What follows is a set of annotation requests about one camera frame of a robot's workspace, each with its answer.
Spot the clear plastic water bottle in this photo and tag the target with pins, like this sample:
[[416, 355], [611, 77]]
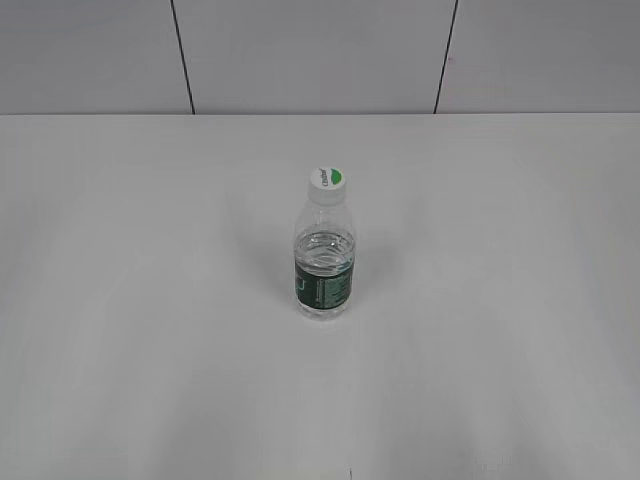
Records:
[[324, 250]]

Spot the white bottle cap green logo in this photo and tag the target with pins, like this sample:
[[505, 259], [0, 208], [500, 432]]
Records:
[[327, 186]]

